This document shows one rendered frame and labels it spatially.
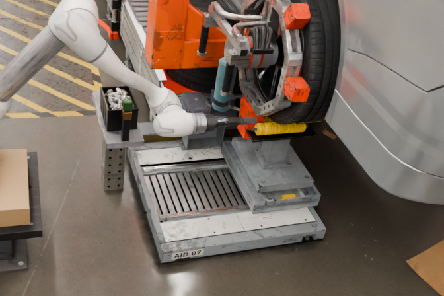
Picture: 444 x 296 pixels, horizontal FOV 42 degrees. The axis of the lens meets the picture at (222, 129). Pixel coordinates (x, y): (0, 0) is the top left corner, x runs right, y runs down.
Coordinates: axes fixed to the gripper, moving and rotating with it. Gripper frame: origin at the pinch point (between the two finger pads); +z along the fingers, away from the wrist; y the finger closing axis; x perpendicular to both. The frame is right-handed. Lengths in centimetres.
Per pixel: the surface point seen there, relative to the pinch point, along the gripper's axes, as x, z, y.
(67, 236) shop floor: -42, -75, -49
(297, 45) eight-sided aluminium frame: 25.5, 13.6, 26.7
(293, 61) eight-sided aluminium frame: 19.0, 10.9, 26.2
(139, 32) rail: 76, -20, -111
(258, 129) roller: -2.3, 10.0, -13.6
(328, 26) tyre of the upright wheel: 32, 25, 33
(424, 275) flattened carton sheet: -78, 86, -10
